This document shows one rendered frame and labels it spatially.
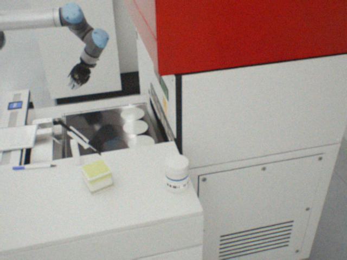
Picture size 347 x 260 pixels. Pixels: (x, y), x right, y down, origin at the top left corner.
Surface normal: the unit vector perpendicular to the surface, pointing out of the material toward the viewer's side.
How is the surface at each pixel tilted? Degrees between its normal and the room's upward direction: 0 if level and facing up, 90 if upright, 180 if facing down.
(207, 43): 90
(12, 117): 0
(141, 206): 0
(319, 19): 90
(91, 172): 0
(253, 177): 90
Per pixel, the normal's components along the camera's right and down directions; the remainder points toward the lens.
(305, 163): 0.24, 0.54
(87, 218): -0.02, -0.83
